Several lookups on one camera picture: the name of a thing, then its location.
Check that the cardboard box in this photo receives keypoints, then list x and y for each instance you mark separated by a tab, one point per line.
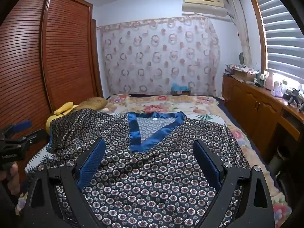
243	76

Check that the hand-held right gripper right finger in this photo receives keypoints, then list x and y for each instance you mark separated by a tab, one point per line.
209	163

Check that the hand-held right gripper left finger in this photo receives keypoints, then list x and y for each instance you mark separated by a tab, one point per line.
91	163

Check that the wooden window frame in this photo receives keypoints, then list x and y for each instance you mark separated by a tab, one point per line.
258	28

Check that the long wooden cabinet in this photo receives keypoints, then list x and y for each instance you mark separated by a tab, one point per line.
251	99

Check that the white air conditioner pipe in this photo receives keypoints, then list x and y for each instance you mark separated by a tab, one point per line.
231	7

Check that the floral blanket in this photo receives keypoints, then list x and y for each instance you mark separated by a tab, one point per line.
166	104

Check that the pink container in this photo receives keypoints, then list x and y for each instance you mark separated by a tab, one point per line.
269	80

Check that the brown plush toy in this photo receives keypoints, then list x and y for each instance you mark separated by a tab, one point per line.
92	102

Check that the wall air conditioner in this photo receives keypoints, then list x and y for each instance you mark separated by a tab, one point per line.
201	4

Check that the white and purple container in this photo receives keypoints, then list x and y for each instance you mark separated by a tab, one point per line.
277	89

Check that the wooden louvred wardrobe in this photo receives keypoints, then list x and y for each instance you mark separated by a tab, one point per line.
66	52

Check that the floral cloth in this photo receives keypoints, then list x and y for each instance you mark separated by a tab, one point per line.
239	67

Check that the person's left hand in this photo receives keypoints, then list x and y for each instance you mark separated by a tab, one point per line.
11	175

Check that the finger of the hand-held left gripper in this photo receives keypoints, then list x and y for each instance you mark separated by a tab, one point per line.
30	136
22	125

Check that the grey window blind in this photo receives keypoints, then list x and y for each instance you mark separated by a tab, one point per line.
282	40

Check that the circle-patterned shirt with blue collar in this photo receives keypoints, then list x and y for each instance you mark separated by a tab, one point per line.
147	182

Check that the small black tripod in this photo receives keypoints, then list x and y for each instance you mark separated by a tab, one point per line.
294	95

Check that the bundled cream curtain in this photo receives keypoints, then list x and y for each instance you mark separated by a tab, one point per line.
244	40

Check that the yellow plush toy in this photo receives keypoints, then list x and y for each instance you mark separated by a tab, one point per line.
64	106

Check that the white waste bin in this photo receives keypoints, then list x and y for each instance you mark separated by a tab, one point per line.
277	156

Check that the blue cloth bundle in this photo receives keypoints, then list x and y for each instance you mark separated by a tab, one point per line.
179	88

